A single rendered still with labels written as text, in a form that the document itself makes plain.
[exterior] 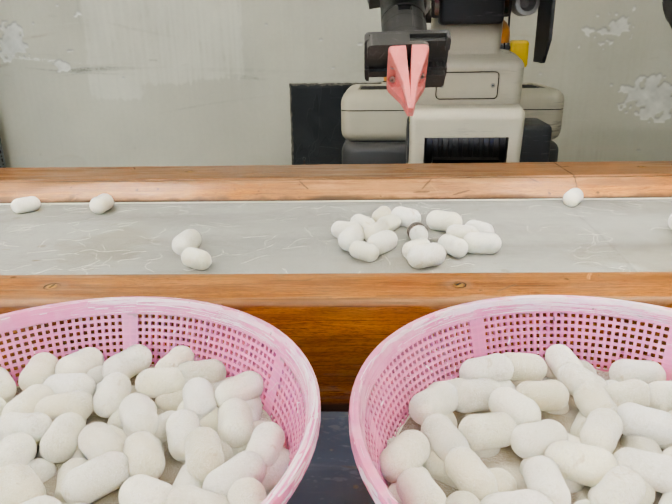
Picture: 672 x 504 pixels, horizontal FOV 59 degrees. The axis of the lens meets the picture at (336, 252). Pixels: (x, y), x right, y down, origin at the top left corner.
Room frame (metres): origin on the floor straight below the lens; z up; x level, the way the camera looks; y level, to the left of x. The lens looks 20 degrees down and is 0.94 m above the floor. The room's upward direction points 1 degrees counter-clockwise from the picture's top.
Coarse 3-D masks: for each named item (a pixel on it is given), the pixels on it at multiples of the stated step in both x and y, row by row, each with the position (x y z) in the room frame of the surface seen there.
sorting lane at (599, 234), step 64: (0, 256) 0.55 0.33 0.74; (64, 256) 0.54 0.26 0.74; (128, 256) 0.54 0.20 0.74; (256, 256) 0.53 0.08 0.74; (320, 256) 0.53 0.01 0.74; (384, 256) 0.53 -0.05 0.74; (448, 256) 0.52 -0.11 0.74; (512, 256) 0.52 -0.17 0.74; (576, 256) 0.52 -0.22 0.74; (640, 256) 0.52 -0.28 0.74
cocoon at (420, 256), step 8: (416, 248) 0.49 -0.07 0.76; (424, 248) 0.49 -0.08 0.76; (432, 248) 0.49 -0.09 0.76; (440, 248) 0.50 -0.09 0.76; (408, 256) 0.49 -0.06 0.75; (416, 256) 0.49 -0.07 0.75; (424, 256) 0.49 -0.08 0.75; (432, 256) 0.49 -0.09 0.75; (440, 256) 0.49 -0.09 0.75; (416, 264) 0.49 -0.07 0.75; (424, 264) 0.49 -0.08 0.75; (432, 264) 0.49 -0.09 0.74
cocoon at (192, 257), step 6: (186, 252) 0.50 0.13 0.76; (192, 252) 0.50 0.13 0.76; (198, 252) 0.50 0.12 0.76; (204, 252) 0.50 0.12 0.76; (186, 258) 0.50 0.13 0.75; (192, 258) 0.50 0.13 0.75; (198, 258) 0.49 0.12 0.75; (204, 258) 0.49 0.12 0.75; (210, 258) 0.50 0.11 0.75; (186, 264) 0.50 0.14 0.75; (192, 264) 0.49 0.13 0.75; (198, 264) 0.49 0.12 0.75; (204, 264) 0.49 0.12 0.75; (210, 264) 0.50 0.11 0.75
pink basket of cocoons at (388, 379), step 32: (416, 320) 0.33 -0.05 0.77; (448, 320) 0.34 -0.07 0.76; (480, 320) 0.35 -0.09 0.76; (512, 320) 0.36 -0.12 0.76; (576, 320) 0.36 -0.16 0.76; (640, 320) 0.35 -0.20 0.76; (384, 352) 0.30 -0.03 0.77; (416, 352) 0.32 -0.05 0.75; (480, 352) 0.35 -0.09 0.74; (544, 352) 0.35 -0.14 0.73; (576, 352) 0.35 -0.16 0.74; (640, 352) 0.34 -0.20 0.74; (384, 384) 0.29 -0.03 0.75; (416, 384) 0.31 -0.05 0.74; (352, 416) 0.23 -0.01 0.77; (384, 416) 0.27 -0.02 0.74; (352, 448) 0.22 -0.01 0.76; (384, 448) 0.26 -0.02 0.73; (384, 480) 0.24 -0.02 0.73
